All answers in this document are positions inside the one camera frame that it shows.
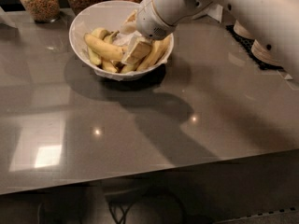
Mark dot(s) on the stack of small paper bowls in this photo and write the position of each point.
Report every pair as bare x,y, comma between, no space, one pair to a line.
240,30

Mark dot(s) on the left greenish banana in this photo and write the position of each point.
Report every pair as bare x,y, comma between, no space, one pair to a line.
100,33

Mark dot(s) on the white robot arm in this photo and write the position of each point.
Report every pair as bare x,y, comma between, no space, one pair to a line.
274,23

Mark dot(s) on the black rubber mat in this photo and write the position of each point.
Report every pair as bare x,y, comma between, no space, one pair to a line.
246,45

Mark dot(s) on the stool under table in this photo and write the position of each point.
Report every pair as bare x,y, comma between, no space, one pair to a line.
125,200

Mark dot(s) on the right curved yellow banana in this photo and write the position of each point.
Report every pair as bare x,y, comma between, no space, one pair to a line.
159,47

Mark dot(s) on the white paper bowl liner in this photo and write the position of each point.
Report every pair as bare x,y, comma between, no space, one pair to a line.
123,40

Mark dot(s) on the white paper sign stand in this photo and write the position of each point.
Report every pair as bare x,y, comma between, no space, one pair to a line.
213,11

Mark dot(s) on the large white bowl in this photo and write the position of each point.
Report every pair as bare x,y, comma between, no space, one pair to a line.
108,15

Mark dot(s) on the stack of paper plates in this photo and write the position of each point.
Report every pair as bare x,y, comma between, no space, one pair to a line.
262,54

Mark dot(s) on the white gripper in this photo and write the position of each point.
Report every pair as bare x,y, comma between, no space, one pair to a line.
151,21

